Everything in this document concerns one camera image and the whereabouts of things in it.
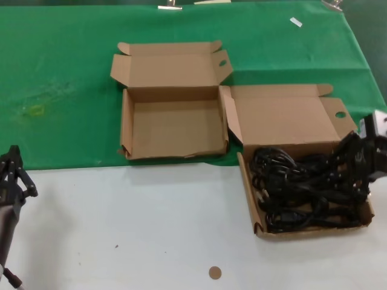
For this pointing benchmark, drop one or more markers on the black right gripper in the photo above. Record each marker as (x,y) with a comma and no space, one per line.
(369,157)

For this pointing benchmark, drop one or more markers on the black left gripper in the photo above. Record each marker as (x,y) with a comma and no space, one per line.
(10,194)

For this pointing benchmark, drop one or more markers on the cardboard box with round hole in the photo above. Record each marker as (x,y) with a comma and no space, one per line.
(278,121)

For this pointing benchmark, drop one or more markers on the cardboard box with torn edge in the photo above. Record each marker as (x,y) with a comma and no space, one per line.
(175,130)

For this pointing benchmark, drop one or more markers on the yellow tape square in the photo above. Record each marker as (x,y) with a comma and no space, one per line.
(42,110)

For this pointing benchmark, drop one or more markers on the green table cloth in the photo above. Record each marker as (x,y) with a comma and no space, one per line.
(60,60)

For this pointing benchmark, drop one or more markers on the brown round cardboard disc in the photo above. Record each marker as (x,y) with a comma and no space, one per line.
(215,272)

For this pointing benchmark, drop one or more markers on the white flat strip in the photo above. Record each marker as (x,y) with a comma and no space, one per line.
(211,1)

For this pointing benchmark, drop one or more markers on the metal clip with wide jaw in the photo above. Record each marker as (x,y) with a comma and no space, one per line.
(170,6)

